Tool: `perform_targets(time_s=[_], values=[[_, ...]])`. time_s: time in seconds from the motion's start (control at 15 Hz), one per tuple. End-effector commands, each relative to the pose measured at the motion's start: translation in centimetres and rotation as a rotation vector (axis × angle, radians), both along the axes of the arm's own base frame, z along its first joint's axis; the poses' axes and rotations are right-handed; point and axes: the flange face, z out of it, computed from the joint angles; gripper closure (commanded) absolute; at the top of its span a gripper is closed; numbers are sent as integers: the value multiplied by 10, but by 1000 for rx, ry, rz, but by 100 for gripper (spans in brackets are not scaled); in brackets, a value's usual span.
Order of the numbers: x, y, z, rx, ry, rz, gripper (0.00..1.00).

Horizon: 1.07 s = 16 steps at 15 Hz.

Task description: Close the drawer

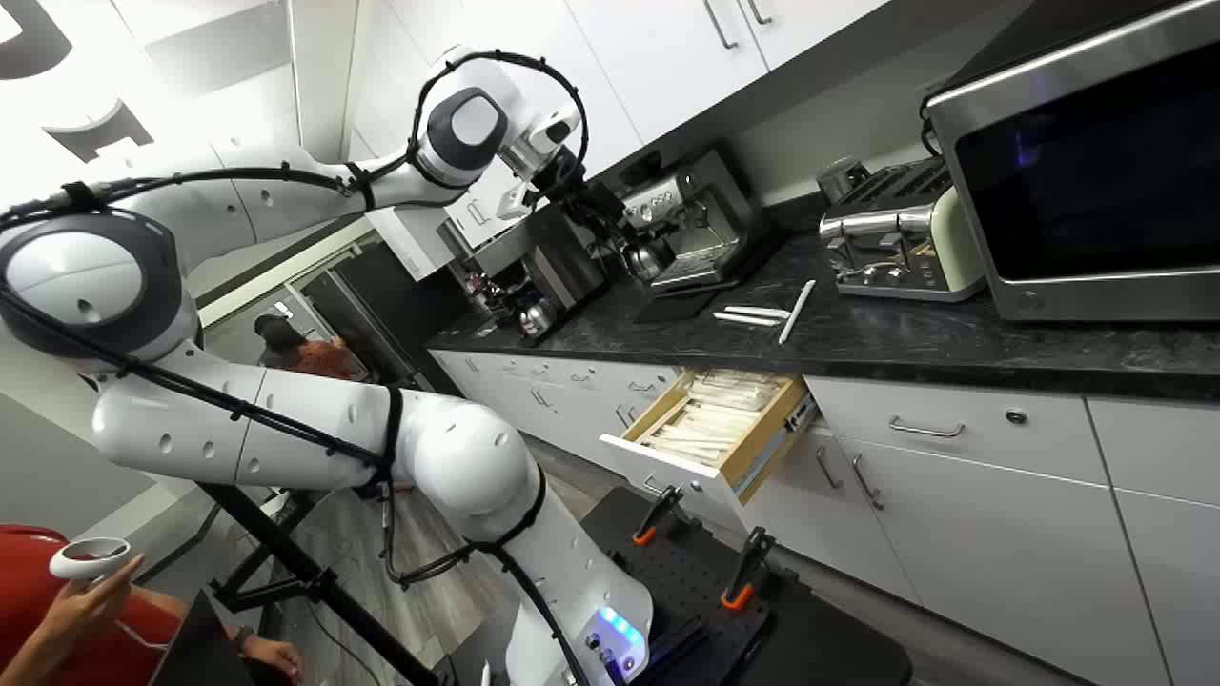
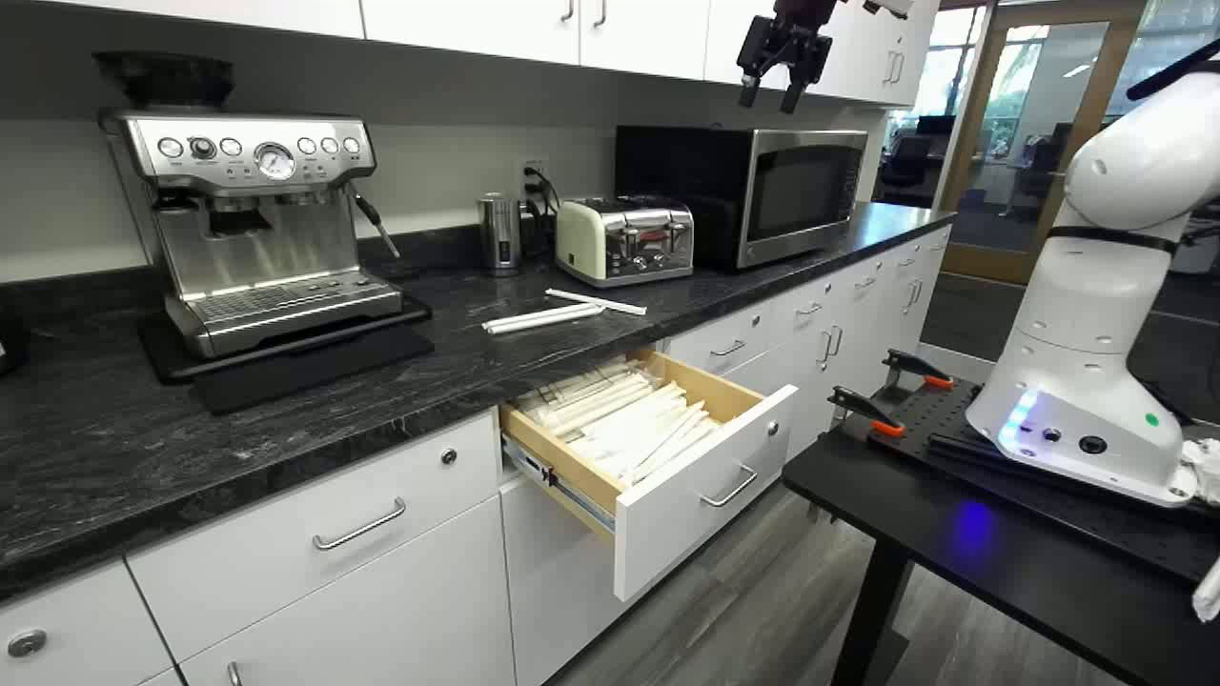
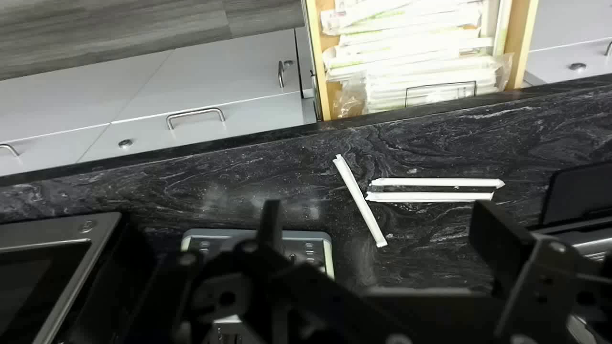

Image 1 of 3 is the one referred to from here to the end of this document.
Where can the white drawer with wooden sides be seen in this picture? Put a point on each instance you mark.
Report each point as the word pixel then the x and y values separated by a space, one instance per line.
pixel 667 458

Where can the black drip coffee maker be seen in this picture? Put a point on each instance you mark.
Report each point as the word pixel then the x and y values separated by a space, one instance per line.
pixel 559 274

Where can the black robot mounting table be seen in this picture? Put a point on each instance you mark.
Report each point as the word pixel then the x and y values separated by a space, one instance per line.
pixel 812 651

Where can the black camera stand pole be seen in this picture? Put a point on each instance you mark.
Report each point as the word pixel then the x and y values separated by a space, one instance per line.
pixel 317 591

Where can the operator in red shirt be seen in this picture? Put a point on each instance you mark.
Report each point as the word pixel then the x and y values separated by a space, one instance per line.
pixel 24 575

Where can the white VR controller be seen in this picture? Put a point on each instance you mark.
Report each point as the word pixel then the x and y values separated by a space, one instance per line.
pixel 87 558

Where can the closed white drawer under espresso machine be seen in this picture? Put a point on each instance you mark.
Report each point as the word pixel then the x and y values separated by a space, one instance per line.
pixel 571 387

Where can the silver espresso machine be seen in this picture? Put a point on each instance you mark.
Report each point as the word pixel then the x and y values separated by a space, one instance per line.
pixel 691 223

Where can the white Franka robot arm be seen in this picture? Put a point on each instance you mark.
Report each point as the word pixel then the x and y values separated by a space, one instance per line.
pixel 444 458

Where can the long white plastic utensil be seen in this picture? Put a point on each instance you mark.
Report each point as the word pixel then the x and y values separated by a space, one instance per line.
pixel 798 314

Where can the white cutlery pile in drawer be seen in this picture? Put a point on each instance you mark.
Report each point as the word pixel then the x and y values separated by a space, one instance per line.
pixel 711 412

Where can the cream and chrome toaster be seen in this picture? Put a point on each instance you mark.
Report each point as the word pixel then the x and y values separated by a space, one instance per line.
pixel 955 243

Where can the stainless steel microwave oven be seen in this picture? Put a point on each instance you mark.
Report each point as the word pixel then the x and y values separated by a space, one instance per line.
pixel 1090 177

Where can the rectangular ceiling light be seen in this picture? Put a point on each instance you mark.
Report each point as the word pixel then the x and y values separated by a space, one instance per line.
pixel 95 132

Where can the short white plastic utensil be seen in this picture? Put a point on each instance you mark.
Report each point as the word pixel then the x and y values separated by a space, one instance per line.
pixel 758 312
pixel 746 321

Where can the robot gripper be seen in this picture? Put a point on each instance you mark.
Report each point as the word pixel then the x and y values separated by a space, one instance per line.
pixel 566 172

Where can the closed white drawer under toaster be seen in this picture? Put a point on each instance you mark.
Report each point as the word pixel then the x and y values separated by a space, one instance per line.
pixel 993 443

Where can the white lower cabinets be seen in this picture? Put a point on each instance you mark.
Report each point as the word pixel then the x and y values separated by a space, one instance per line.
pixel 1016 546

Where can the operator free hand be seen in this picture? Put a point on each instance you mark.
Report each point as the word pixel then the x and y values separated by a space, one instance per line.
pixel 270 659

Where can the bystander in orange shirt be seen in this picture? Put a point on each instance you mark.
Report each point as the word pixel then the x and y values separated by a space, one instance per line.
pixel 305 351

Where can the white upper cabinets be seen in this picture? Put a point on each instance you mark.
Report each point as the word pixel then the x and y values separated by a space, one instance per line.
pixel 634 53

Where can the operator hand holding controller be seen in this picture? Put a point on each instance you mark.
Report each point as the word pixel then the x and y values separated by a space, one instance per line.
pixel 87 612

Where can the white cabinets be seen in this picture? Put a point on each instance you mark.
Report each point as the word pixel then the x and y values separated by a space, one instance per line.
pixel 1016 546
pixel 634 53

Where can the black stone countertop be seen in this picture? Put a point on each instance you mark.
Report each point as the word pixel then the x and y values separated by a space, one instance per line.
pixel 889 336

